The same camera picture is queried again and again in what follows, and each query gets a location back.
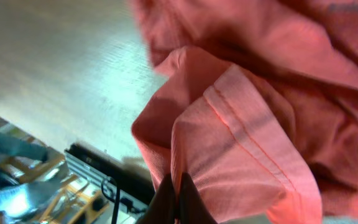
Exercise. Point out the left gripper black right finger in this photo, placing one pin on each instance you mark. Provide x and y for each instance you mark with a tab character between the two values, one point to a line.
191	207

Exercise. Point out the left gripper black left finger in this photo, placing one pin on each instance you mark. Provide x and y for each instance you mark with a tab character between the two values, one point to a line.
163	205

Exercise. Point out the orange printed t-shirt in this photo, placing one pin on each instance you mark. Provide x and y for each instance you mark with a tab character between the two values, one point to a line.
260	105

